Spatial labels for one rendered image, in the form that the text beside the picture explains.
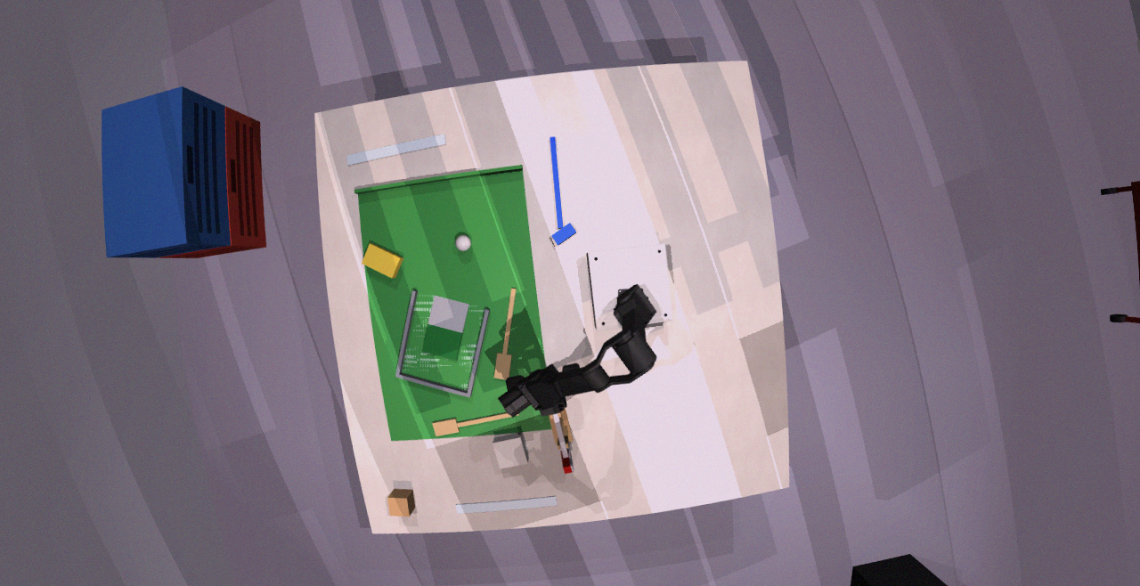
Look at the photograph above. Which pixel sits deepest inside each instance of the brown block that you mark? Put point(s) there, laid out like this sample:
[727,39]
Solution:
[401,502]

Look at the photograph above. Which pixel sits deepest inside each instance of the yellow rectangular block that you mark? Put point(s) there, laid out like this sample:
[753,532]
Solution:
[382,260]

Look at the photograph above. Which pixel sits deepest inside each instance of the green putting mat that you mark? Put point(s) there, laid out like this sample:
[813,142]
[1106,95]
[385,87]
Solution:
[421,224]

